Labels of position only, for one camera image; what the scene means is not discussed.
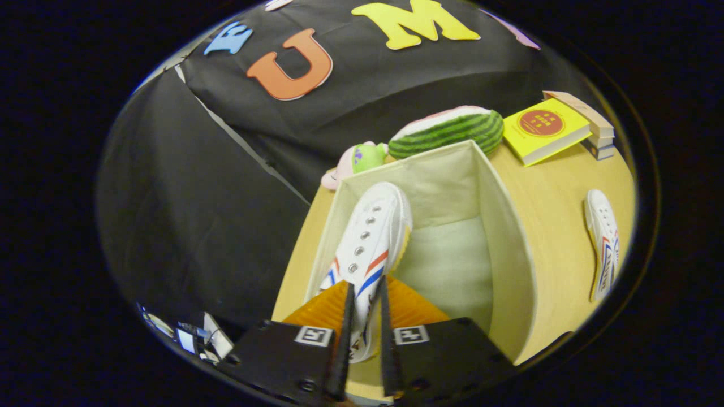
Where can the white shoe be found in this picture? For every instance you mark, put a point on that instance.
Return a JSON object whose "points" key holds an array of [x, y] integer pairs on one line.
{"points": [[600, 226], [373, 226]]}

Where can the pink green plush toy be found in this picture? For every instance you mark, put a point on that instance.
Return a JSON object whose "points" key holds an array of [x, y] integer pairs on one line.
{"points": [[367, 158]]}

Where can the watermelon slice plush toy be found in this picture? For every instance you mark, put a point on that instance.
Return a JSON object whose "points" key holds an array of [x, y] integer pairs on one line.
{"points": [[452, 133]]}

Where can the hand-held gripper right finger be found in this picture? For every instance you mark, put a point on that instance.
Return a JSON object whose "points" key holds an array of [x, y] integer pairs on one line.
{"points": [[435, 356]]}

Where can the white grey equipment clutter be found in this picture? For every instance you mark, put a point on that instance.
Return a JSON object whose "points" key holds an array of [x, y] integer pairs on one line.
{"points": [[209, 339]]}

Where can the beige fabric storage box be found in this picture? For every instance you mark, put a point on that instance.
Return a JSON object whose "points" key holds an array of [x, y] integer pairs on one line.
{"points": [[452, 265]]}

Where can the beige book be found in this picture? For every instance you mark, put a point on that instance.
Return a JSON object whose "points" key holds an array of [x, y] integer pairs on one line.
{"points": [[582, 110]]}

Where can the yellow book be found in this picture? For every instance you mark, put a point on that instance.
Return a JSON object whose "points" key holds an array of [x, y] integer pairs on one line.
{"points": [[543, 130]]}

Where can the blue grey book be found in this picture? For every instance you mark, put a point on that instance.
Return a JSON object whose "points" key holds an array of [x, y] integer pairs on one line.
{"points": [[602, 151]]}

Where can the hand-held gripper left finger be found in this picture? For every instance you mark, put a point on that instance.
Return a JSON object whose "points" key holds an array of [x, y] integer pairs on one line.
{"points": [[283, 356]]}

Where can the white book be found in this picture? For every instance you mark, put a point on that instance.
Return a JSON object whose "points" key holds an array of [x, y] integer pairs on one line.
{"points": [[602, 141]]}

